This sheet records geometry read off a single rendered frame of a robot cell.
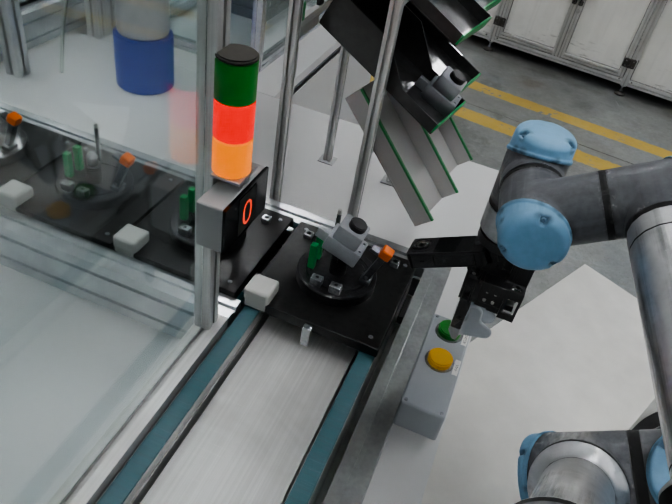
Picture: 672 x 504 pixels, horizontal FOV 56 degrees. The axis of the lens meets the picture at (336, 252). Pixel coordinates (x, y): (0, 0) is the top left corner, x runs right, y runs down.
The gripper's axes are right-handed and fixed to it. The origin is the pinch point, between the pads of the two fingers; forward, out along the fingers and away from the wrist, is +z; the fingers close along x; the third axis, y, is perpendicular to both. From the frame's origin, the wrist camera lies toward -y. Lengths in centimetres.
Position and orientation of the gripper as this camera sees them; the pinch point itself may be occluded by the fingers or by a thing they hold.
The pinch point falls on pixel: (451, 329)
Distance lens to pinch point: 99.1
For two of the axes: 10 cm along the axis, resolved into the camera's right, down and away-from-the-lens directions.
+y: 9.2, 3.4, -1.9
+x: 3.6, -5.6, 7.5
